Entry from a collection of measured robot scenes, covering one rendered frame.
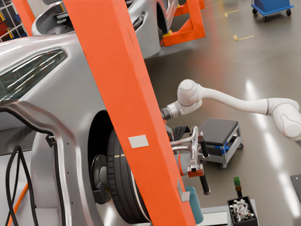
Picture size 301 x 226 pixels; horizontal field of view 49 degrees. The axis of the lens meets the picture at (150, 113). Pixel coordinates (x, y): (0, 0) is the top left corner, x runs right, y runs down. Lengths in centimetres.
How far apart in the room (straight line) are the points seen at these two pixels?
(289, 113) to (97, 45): 114
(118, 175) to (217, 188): 146
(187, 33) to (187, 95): 370
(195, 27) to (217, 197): 310
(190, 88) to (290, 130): 57
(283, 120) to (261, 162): 154
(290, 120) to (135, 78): 98
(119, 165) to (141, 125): 69
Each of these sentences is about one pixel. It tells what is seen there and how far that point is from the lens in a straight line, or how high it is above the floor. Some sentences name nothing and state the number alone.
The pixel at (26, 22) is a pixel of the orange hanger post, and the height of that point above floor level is 150.
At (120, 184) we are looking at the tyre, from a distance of 194.
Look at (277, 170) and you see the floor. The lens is 330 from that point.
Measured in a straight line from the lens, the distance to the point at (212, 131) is 334.
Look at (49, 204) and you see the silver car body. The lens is 199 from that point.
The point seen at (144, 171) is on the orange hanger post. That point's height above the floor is 132.
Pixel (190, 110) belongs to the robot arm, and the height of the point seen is 119.
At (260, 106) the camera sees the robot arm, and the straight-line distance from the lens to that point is 206.
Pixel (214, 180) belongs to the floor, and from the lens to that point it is 330.
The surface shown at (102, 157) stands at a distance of 231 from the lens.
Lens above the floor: 215
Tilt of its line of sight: 27 degrees down
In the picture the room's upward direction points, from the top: 19 degrees counter-clockwise
